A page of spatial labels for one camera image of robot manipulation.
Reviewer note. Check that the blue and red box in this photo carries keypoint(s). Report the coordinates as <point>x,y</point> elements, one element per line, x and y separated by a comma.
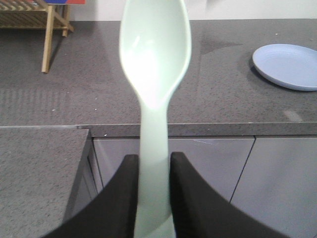
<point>65,1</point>

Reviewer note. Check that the grey lower cabinet door right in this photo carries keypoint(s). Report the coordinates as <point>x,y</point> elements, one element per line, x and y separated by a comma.
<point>278,185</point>

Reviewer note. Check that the light blue plastic plate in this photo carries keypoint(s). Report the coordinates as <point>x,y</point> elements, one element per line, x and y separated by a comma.
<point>289,66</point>

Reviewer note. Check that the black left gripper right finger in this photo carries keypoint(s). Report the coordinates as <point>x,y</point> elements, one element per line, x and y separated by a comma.
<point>200,212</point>

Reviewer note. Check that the wooden dish rack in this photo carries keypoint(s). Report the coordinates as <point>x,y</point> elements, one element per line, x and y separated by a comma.
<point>37,14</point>

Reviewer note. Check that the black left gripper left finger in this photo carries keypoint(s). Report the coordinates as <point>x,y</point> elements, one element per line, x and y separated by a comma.
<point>112,213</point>

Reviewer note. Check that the pale green plastic spoon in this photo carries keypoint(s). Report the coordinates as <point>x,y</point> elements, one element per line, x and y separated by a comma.
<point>155,51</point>

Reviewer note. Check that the grey cabinet door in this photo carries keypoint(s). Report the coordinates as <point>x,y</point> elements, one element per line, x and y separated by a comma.
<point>278,185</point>
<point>219,160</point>

